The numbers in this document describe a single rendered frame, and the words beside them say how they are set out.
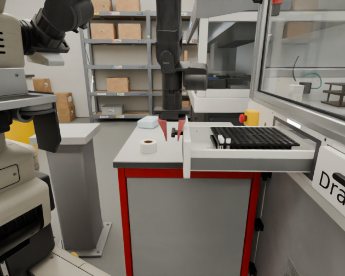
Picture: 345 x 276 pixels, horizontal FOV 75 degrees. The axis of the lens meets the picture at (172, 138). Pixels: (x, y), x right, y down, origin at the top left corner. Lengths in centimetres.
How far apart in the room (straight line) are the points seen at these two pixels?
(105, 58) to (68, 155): 388
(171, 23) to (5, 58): 39
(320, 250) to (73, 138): 108
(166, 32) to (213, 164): 35
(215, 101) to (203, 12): 53
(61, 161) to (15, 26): 83
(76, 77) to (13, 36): 459
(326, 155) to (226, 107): 100
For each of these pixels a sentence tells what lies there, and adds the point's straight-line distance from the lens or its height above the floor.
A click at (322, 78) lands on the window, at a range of 71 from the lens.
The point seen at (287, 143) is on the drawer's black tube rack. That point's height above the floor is 90.
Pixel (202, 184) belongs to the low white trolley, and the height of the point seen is 66.
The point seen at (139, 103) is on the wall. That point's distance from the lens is 501.
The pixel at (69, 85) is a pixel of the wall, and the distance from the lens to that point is 532.
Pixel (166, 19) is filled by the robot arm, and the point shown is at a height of 121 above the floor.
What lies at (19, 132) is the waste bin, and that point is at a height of 37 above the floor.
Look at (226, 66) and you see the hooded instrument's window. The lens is 153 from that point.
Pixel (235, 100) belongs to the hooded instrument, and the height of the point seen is 89.
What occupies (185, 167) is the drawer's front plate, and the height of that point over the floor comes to 85.
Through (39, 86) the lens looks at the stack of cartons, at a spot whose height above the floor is 70.
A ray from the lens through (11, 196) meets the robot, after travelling 69.
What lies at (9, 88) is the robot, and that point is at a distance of 64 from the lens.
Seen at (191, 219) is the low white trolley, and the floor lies 49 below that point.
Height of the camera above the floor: 111
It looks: 18 degrees down
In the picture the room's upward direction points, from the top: straight up
